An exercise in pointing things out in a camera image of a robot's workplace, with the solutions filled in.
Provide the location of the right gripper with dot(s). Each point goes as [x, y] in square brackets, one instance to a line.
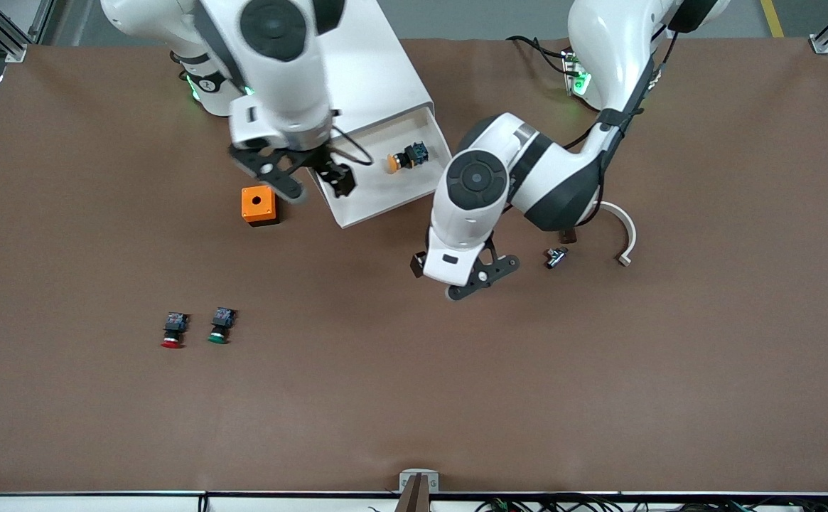
[328, 168]

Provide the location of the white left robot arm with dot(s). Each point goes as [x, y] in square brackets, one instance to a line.
[605, 43]

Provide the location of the white curved bracket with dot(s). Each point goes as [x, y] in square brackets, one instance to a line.
[629, 231]

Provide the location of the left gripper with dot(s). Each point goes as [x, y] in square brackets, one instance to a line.
[418, 265]

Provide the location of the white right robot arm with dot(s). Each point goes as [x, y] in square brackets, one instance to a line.
[293, 71]

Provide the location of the yellow push button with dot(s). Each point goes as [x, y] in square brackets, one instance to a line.
[406, 158]

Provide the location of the brown terminal block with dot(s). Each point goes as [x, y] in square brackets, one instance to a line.
[568, 236]

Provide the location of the orange box with hole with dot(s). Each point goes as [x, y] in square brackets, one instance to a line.
[257, 203]

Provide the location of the brown camera post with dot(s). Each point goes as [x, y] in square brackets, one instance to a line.
[415, 498]

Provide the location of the small silver metal connector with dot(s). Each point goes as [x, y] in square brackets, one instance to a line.
[556, 257]

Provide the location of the grey metal table bracket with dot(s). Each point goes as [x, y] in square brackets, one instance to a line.
[405, 476]

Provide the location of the red push button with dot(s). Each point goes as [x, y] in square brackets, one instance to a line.
[174, 329]

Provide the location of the green push button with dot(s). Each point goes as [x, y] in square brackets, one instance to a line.
[221, 326]

